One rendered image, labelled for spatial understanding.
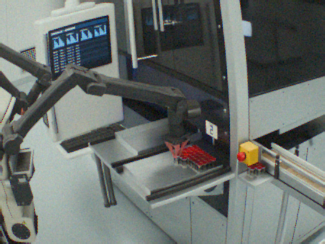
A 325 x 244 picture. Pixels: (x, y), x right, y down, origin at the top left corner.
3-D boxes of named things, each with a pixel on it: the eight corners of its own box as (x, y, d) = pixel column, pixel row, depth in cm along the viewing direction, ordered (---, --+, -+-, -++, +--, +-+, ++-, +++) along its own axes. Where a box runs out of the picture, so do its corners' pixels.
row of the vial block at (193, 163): (182, 157, 206) (181, 149, 204) (203, 173, 191) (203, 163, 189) (178, 159, 205) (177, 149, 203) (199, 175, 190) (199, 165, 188)
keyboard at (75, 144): (118, 125, 266) (117, 121, 265) (130, 133, 254) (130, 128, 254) (59, 144, 247) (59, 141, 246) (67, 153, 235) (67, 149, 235)
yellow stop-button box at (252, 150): (251, 155, 185) (252, 139, 182) (261, 160, 179) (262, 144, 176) (238, 160, 182) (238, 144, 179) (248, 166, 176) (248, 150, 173)
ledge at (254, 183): (260, 168, 193) (260, 164, 192) (277, 178, 182) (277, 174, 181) (237, 179, 187) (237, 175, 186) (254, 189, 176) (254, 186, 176)
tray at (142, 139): (175, 121, 245) (174, 115, 244) (202, 138, 223) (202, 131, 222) (115, 139, 231) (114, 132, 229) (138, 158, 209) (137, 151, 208)
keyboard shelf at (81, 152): (114, 123, 276) (114, 119, 275) (138, 139, 254) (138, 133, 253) (51, 144, 254) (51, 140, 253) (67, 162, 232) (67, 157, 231)
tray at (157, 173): (191, 150, 212) (191, 144, 211) (223, 171, 191) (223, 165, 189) (123, 171, 198) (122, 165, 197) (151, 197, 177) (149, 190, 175)
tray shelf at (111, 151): (170, 122, 250) (170, 118, 249) (248, 171, 192) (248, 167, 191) (88, 146, 230) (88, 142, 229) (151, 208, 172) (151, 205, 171)
